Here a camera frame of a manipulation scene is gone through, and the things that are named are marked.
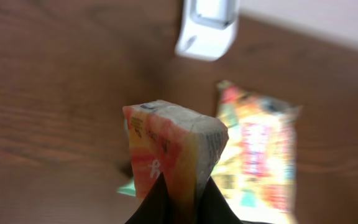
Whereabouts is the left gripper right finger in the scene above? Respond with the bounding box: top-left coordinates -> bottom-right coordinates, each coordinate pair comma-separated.
197,177 -> 242,224

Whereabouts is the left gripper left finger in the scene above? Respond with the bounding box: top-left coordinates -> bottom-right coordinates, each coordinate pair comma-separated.
125,174 -> 170,224

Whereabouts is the yellow snack bag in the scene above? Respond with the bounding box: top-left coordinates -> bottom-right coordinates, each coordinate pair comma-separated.
211,80 -> 300,224

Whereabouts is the orange juice carton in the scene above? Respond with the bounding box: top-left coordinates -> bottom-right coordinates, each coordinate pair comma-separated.
122,100 -> 229,213

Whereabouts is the teal snack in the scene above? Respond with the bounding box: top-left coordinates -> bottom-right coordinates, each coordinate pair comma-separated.
117,160 -> 135,197

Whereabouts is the white barcode scanner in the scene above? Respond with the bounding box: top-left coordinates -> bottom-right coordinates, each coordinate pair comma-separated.
175,0 -> 239,61

